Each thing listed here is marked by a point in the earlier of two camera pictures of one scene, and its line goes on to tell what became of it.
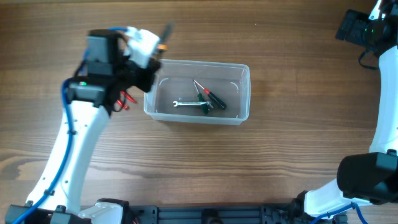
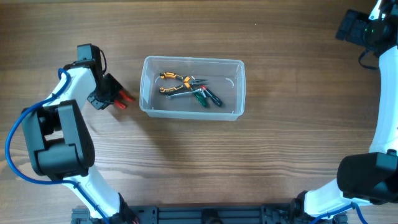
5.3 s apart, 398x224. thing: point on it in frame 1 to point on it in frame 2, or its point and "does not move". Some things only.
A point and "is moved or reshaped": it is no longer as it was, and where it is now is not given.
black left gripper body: [129, 73] to [107, 92]
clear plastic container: [200, 91] does not move
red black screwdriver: [212, 97] is moved or reshaped
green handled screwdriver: [201, 99] is moved or reshaped
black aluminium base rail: [211, 214] does not move
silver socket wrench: [208, 103] to [200, 90]
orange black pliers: [163, 45] to [188, 81]
